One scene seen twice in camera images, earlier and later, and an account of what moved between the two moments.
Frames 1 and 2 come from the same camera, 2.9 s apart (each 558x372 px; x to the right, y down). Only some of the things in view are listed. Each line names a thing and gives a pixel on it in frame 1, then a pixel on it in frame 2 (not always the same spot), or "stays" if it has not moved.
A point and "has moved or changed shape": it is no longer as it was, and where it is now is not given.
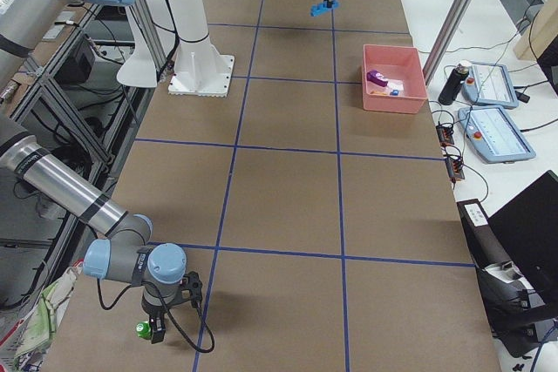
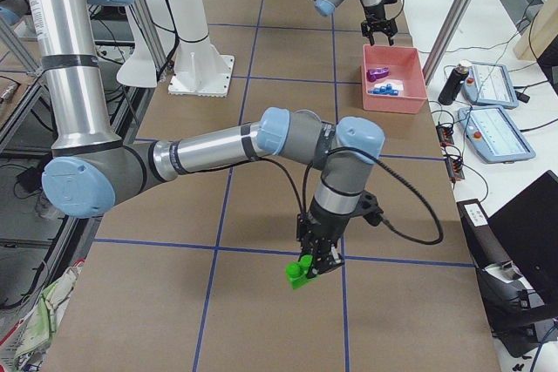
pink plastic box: x=399 y=64 stays
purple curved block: x=377 y=78 has moved or changed shape
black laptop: x=527 y=226 stays
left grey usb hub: x=445 y=135 stays
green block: x=144 y=330 → x=297 y=273
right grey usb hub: x=454 y=168 stays
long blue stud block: x=320 y=8 has moved or changed shape
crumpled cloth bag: x=23 y=345 stays
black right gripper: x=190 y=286 → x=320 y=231
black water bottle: x=453 y=84 stays
